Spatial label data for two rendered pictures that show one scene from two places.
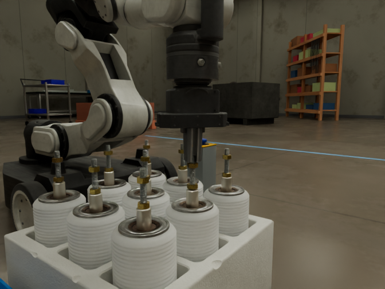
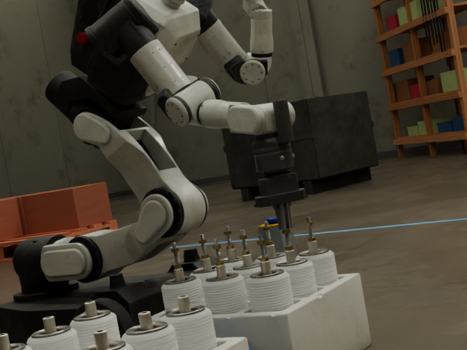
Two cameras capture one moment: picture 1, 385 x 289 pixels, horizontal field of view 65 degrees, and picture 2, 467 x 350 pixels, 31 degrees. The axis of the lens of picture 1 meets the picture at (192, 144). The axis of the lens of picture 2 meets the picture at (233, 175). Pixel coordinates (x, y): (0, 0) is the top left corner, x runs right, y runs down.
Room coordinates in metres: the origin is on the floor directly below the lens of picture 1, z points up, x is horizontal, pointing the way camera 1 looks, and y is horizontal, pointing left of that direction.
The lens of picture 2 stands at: (-1.43, 0.28, 0.55)
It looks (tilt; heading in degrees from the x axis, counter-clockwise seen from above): 2 degrees down; 355
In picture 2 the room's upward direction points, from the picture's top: 10 degrees counter-clockwise
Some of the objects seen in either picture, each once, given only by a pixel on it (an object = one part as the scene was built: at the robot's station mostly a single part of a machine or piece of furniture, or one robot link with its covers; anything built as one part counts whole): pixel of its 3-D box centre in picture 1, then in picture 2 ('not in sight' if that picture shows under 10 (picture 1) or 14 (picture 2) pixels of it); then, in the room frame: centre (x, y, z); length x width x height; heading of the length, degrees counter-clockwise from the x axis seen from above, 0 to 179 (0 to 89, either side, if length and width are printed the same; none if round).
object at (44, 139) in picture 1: (66, 139); (85, 256); (1.25, 0.53, 0.28); 0.21 x 0.20 x 0.13; 51
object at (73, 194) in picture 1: (59, 196); (180, 280); (0.57, 0.26, 0.25); 0.08 x 0.08 x 0.01
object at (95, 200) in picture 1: (95, 202); (221, 271); (0.50, 0.17, 0.26); 0.02 x 0.02 x 0.03
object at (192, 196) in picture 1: (192, 198); (290, 257); (0.52, 0.00, 0.26); 0.02 x 0.02 x 0.03
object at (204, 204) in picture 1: (192, 205); (291, 262); (0.52, 0.00, 0.25); 0.08 x 0.08 x 0.01
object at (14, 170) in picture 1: (70, 161); (98, 284); (1.23, 0.50, 0.19); 0.64 x 0.52 x 0.33; 51
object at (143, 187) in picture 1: (143, 193); (263, 251); (0.43, 0.07, 0.30); 0.01 x 0.01 x 0.08
